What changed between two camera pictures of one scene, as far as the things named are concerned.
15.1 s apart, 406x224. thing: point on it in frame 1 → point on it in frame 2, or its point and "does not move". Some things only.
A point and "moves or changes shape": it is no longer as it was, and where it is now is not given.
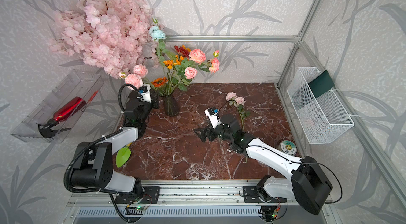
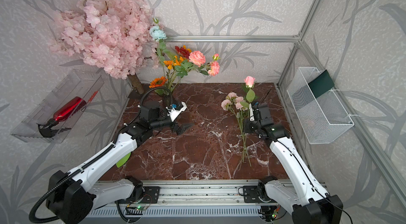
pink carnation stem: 243,114 moves or changes shape
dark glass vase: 171,105 does not move
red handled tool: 47,131 does not move
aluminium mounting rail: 183,193 does not move
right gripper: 209,130 → 246,126
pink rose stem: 190,73 → 250,95
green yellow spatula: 122,155 does not move
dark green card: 321,84 does not move
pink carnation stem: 139,72 → 243,148
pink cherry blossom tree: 113,33 does not move
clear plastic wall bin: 56,117 does not move
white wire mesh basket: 324,118 does not move
